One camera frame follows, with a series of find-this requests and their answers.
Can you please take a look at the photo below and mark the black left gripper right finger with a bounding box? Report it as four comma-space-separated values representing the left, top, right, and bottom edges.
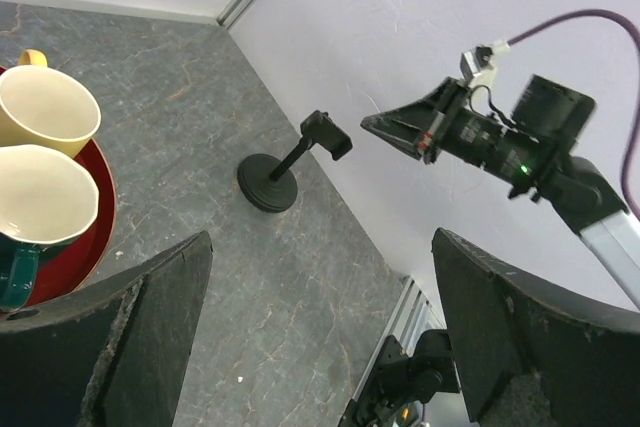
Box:
432, 229, 639, 426

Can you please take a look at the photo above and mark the aluminium front frame rail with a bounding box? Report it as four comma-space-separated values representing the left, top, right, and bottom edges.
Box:
338, 276, 444, 427

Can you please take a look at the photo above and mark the red round tray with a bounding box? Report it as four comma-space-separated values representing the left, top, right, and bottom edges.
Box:
0, 64, 118, 317

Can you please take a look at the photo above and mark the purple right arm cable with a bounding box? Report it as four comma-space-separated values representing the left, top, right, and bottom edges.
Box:
507, 7, 640, 216

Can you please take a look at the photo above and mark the black phone stand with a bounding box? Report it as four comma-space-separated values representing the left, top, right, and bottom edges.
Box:
236, 110, 353, 213

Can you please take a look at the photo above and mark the yellow mug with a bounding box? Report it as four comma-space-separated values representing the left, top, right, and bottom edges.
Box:
1, 49, 102, 158

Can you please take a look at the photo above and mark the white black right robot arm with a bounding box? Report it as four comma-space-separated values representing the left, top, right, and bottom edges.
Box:
361, 75, 639, 303

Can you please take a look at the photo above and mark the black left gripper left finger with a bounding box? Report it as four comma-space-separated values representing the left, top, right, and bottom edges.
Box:
1, 231, 213, 426

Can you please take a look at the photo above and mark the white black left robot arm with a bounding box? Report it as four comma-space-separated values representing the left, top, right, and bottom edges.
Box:
1, 229, 639, 426

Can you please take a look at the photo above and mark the green mug cream inside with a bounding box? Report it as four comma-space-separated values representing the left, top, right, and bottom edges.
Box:
1, 145, 99, 312

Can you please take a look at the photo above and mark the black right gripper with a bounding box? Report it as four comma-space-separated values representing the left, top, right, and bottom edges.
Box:
360, 75, 596, 198

